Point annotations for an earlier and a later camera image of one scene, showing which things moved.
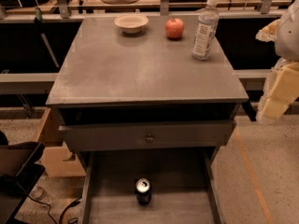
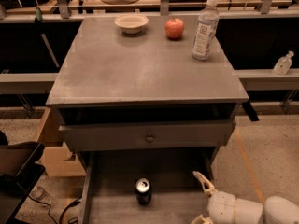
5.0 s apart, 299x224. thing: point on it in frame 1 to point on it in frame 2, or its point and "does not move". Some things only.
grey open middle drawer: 183,183 does not move
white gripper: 288,36 to 221,206
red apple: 174,28 does not move
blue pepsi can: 143,188 does not move
